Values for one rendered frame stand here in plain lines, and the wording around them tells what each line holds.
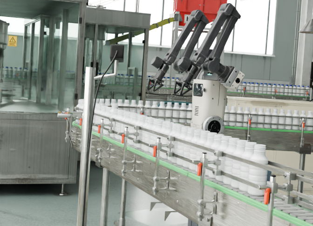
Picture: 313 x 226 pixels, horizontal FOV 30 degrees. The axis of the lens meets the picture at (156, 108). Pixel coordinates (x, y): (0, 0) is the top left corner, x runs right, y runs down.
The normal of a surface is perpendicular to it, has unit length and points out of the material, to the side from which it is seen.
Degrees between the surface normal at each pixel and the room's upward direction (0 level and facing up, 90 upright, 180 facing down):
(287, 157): 90
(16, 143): 90
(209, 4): 90
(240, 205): 90
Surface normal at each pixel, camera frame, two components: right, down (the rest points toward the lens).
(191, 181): -0.93, -0.04
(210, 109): 0.36, 0.26
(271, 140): 0.06, 0.06
